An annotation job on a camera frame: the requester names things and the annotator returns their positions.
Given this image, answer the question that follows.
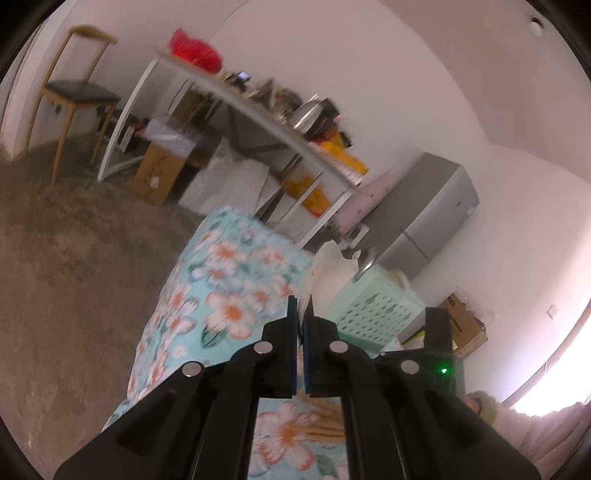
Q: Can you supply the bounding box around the white ladle spoon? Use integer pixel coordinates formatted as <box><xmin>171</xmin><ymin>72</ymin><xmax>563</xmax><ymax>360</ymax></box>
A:
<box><xmin>390</xmin><ymin>269</ymin><xmax>411</xmax><ymax>290</ymax></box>

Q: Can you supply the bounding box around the wooden chopstick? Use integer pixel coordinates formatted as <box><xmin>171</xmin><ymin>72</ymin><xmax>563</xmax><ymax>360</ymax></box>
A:
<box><xmin>294</xmin><ymin>422</ymin><xmax>346</xmax><ymax>444</ymax></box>
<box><xmin>297</xmin><ymin>390</ymin><xmax>342</xmax><ymax>419</ymax></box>

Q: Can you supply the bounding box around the red plastic bag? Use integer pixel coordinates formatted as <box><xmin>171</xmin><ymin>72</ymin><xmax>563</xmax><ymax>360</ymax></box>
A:
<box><xmin>168</xmin><ymin>29</ymin><xmax>222</xmax><ymax>74</ymax></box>

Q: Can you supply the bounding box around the grey refrigerator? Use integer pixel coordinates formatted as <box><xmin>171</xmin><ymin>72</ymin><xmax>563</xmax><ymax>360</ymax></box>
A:
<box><xmin>358</xmin><ymin>153</ymin><xmax>480</xmax><ymax>280</ymax></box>

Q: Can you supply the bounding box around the white side table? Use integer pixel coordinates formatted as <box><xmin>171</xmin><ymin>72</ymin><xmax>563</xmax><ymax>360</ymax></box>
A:
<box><xmin>97</xmin><ymin>48</ymin><xmax>362</xmax><ymax>248</ymax></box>

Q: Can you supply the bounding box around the metal spoon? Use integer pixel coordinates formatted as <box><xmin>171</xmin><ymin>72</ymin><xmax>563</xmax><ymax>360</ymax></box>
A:
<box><xmin>353</xmin><ymin>247</ymin><xmax>377</xmax><ymax>282</ymax></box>

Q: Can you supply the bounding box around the steel electric kettle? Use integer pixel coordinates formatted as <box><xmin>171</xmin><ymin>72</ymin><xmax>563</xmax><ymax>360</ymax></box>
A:
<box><xmin>288</xmin><ymin>95</ymin><xmax>322</xmax><ymax>135</ymax></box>

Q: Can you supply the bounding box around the wooden chair black seat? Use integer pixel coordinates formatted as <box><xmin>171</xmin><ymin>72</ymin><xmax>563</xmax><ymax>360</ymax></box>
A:
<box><xmin>23</xmin><ymin>24</ymin><xmax>121</xmax><ymax>185</ymax></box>

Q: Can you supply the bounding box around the floral blue tablecloth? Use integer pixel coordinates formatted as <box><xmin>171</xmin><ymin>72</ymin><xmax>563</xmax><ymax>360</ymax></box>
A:
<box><xmin>108</xmin><ymin>207</ymin><xmax>349</xmax><ymax>479</ymax></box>

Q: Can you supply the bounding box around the pink rolled mat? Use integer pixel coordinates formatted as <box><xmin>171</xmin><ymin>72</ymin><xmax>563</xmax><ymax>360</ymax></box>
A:
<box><xmin>353</xmin><ymin>170</ymin><xmax>401</xmax><ymax>218</ymax></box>

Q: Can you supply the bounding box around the mint green utensil holder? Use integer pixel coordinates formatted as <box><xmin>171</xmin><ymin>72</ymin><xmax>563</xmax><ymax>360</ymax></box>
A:
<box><xmin>322</xmin><ymin>265</ymin><xmax>426</xmax><ymax>355</ymax></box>

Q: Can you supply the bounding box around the cardboard box by wall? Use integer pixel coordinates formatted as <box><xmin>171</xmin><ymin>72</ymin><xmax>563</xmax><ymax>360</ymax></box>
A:
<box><xmin>440</xmin><ymin>294</ymin><xmax>488</xmax><ymax>360</ymax></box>

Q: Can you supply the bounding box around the yellow bag on table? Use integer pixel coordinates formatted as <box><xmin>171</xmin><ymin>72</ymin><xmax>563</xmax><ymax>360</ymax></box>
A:
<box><xmin>318</xmin><ymin>131</ymin><xmax>369</xmax><ymax>176</ymax></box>

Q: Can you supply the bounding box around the white pillow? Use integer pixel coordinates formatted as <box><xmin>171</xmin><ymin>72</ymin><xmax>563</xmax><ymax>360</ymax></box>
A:
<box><xmin>178</xmin><ymin>138</ymin><xmax>270</xmax><ymax>216</ymax></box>

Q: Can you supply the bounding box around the brown cardboard box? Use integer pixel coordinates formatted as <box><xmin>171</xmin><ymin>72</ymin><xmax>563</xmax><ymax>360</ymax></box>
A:
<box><xmin>131</xmin><ymin>143</ymin><xmax>186</xmax><ymax>205</ymax></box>

